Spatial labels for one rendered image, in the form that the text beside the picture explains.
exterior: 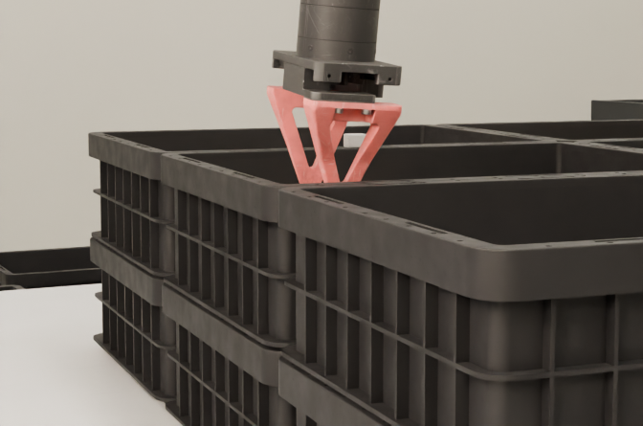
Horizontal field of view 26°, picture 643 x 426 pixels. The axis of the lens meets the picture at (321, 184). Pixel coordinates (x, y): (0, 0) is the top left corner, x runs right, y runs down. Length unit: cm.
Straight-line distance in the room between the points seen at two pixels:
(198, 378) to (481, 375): 49
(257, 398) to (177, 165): 24
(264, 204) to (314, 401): 15
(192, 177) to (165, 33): 332
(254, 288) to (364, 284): 20
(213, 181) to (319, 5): 15
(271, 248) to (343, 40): 15
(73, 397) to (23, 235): 301
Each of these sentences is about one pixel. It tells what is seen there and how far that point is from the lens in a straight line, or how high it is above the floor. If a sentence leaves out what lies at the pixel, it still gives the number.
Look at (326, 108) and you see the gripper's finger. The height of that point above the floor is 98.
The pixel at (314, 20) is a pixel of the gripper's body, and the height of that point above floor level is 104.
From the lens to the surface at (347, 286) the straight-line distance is 80.
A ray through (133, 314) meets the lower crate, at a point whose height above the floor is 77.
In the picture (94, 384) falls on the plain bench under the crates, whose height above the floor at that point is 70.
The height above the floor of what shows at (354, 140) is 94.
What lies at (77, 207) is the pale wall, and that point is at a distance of 433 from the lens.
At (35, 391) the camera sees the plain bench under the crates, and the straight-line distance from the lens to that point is 134.
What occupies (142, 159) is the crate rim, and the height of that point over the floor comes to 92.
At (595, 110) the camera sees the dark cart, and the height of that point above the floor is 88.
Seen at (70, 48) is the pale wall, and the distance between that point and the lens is 430.
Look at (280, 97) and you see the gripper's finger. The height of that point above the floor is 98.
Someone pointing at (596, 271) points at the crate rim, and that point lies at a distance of 66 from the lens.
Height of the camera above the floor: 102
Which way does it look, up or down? 6 degrees down
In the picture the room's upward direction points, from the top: straight up
